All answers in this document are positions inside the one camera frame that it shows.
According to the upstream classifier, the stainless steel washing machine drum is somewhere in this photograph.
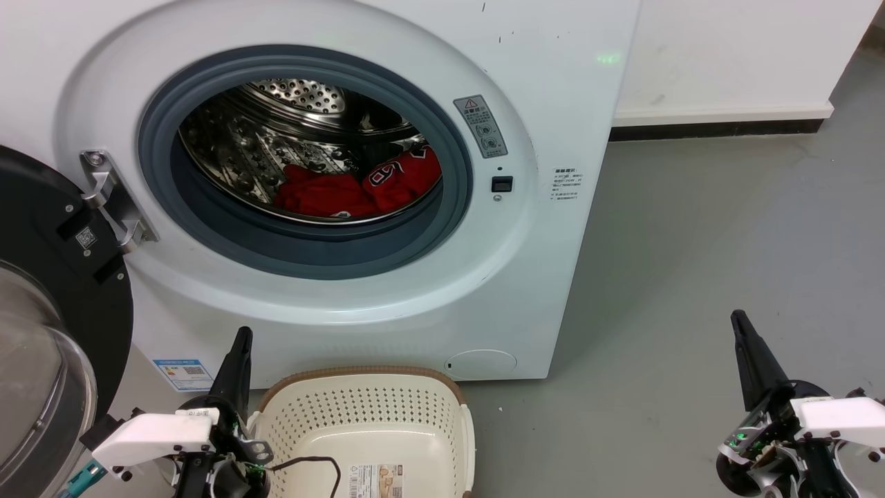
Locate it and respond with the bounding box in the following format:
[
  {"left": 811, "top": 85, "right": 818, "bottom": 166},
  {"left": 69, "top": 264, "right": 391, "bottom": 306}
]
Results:
[{"left": 178, "top": 78, "right": 443, "bottom": 224}]

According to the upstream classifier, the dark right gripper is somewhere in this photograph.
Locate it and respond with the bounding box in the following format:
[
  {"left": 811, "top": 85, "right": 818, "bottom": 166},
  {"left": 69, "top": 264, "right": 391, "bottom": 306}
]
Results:
[{"left": 716, "top": 310, "right": 861, "bottom": 498}]

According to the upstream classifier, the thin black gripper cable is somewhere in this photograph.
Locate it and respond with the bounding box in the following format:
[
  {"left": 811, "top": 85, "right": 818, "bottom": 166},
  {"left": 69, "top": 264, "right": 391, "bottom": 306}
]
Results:
[{"left": 266, "top": 455, "right": 342, "bottom": 498}]

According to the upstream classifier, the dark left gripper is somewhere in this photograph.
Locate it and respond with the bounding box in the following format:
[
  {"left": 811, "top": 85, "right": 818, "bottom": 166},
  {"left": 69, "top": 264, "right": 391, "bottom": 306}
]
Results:
[{"left": 173, "top": 327, "right": 274, "bottom": 498}]

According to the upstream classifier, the washing machine door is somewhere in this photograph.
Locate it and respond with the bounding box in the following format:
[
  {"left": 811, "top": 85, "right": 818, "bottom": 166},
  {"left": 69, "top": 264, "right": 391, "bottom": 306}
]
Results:
[{"left": 0, "top": 145, "right": 134, "bottom": 498}]

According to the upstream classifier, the round white filter cover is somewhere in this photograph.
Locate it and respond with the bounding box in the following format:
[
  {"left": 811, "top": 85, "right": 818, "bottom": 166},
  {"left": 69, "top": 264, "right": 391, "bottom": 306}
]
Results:
[{"left": 444, "top": 349, "right": 518, "bottom": 380}]

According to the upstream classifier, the teal cable connector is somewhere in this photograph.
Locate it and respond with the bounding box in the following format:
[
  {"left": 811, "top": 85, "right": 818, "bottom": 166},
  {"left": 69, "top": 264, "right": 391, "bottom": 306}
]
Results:
[{"left": 57, "top": 462, "right": 106, "bottom": 498}]

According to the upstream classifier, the small printed text sticker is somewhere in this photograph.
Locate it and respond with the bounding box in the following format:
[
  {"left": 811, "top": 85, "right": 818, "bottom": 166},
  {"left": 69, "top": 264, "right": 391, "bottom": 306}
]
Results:
[{"left": 551, "top": 167, "right": 585, "bottom": 211}]

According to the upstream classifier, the white front-load washing machine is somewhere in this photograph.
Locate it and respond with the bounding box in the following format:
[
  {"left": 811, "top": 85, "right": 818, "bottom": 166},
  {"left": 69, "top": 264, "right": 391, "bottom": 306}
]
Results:
[{"left": 0, "top": 0, "right": 642, "bottom": 392}]

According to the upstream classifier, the red jersey garment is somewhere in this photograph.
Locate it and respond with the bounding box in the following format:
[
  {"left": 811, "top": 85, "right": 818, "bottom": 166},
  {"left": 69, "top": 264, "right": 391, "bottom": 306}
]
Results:
[{"left": 273, "top": 144, "right": 443, "bottom": 219}]

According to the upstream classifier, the silver metal door hinge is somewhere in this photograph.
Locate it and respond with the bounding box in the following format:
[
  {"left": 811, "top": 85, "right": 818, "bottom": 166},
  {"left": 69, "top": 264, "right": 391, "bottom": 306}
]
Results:
[{"left": 80, "top": 150, "right": 158, "bottom": 253}]

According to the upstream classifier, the cream perforated laundry basket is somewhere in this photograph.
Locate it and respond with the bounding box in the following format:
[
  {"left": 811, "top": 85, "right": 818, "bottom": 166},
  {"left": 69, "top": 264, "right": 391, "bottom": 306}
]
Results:
[{"left": 247, "top": 366, "right": 476, "bottom": 498}]

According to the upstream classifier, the dark wall baseboard strip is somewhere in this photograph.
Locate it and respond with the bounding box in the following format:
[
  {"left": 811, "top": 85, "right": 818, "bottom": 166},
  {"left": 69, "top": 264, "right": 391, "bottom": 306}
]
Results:
[{"left": 608, "top": 119, "right": 828, "bottom": 142}]

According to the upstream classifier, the clear glass door window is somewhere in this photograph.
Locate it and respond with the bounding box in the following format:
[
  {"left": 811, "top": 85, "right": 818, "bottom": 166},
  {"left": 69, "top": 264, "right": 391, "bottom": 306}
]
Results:
[{"left": 0, "top": 259, "right": 97, "bottom": 498}]

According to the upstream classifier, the blue energy label sticker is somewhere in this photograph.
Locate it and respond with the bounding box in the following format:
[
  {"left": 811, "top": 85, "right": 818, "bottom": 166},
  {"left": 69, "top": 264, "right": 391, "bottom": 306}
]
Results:
[{"left": 153, "top": 358, "right": 214, "bottom": 392}]

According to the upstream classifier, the grey rubber door gasket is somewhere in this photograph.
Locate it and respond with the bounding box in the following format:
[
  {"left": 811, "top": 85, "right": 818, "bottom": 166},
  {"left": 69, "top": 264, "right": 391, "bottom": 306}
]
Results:
[{"left": 137, "top": 45, "right": 474, "bottom": 281}]

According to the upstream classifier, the grey warning sticker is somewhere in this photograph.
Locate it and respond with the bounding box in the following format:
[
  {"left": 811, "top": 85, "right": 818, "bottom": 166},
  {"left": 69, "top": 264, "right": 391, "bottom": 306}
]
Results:
[{"left": 454, "top": 95, "right": 508, "bottom": 159}]

